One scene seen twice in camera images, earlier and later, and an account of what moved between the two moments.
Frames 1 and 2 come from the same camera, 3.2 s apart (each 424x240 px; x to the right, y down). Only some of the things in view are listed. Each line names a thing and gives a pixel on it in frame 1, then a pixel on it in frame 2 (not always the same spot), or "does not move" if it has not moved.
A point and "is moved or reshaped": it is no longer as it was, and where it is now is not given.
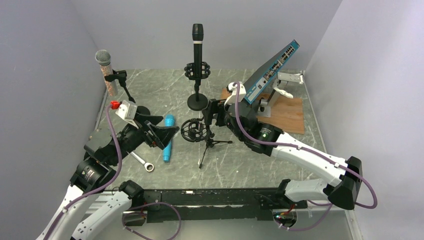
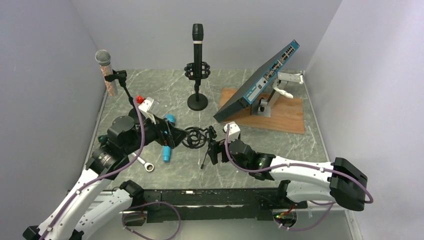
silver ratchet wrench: [148, 166] does not move
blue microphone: [169, 121] does not move
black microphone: [197, 34] does not move
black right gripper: [209, 112] -> [217, 147]
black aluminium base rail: [251, 204] does not move
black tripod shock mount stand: [196, 130] is moved or reshaped
